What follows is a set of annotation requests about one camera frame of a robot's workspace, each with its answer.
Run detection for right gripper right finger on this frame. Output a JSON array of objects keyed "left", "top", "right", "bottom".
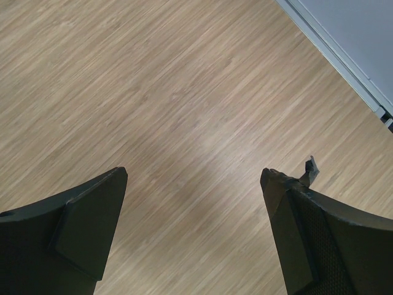
[{"left": 260, "top": 159, "right": 392, "bottom": 294}]

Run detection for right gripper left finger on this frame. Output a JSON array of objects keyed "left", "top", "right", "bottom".
[{"left": 1, "top": 167, "right": 128, "bottom": 294}]

